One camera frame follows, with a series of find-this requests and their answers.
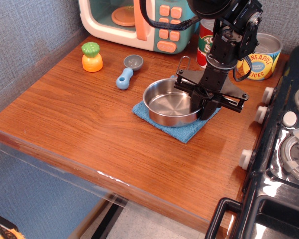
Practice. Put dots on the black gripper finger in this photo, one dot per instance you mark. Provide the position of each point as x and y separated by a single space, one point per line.
196 101
209 107

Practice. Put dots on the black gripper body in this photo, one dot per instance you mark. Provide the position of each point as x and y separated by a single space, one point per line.
213 83

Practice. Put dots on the metal pot with wire handle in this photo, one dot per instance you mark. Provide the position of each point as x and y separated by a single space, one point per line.
167 105

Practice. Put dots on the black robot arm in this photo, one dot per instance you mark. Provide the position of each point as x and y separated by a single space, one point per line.
234 39

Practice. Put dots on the blue folded cloth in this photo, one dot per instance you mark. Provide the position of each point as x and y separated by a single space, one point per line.
183 134

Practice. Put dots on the white stove knob top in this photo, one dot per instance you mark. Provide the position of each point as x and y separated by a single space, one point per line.
267 95

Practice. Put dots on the white stove knob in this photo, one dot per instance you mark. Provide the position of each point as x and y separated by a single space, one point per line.
245 158
267 95
260 114

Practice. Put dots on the white stove knob middle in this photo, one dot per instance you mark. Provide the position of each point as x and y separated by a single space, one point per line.
260 114

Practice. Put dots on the pineapple slices can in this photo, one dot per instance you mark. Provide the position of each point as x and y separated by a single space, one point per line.
266 56

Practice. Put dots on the tomato sauce can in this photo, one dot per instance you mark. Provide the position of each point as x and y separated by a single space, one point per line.
205 41

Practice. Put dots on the white stove knob bottom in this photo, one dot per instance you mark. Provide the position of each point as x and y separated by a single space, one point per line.
245 158

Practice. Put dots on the blue grey toy scoop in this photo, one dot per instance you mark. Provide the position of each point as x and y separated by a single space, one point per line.
131 63

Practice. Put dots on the toy microwave oven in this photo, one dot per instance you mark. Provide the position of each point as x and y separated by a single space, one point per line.
96 18

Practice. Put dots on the orange toy carrot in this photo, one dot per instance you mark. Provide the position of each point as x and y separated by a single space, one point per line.
91 60

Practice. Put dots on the orange toy plate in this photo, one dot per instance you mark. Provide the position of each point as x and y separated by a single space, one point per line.
124 16

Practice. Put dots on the black toy stove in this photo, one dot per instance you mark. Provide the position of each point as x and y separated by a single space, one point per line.
270 204

